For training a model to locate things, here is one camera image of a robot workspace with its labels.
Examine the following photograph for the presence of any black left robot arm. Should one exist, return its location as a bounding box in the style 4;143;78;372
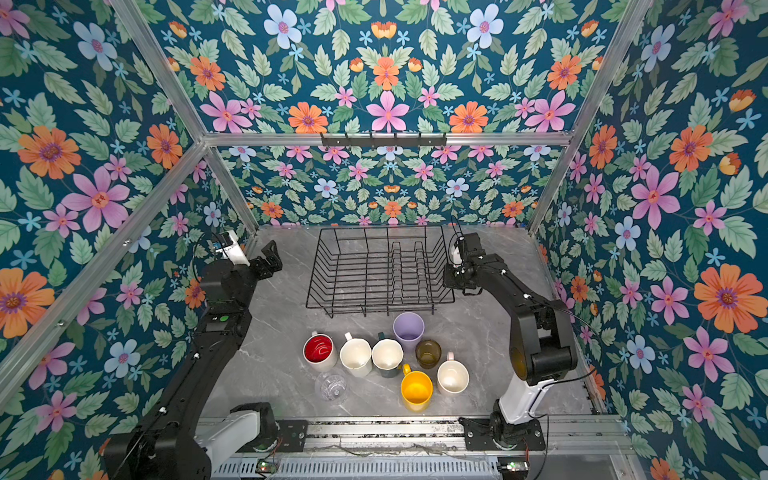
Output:
104;241;283;479

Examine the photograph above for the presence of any yellow mug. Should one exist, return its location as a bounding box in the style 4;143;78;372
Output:
400;364;434;413

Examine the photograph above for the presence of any green mug white inside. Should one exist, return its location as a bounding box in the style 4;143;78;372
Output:
371;332;404;378

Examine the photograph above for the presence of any black hook rail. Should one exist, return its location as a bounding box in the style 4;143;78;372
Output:
320;133;448;148

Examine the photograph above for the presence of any clear glass cup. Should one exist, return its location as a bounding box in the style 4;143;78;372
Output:
315;371;347;402

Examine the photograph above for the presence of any olive glass cup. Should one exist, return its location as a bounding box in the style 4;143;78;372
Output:
415;339;442;370

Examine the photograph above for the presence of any black wire dish rack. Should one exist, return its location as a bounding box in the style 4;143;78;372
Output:
305;225;455;318

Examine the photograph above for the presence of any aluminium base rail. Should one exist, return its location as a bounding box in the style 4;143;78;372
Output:
276;414;635;456

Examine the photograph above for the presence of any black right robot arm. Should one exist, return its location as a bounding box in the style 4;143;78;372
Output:
443;233;578;449

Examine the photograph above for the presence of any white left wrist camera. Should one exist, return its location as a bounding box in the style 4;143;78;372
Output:
214;230;250;266

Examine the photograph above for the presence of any pink mug white inside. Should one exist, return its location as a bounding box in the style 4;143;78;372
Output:
437;352;470;396

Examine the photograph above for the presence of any white faceted mug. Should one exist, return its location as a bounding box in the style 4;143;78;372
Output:
339;332;373;378

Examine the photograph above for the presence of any lilac plastic cup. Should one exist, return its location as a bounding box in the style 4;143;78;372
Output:
392;312;425;353

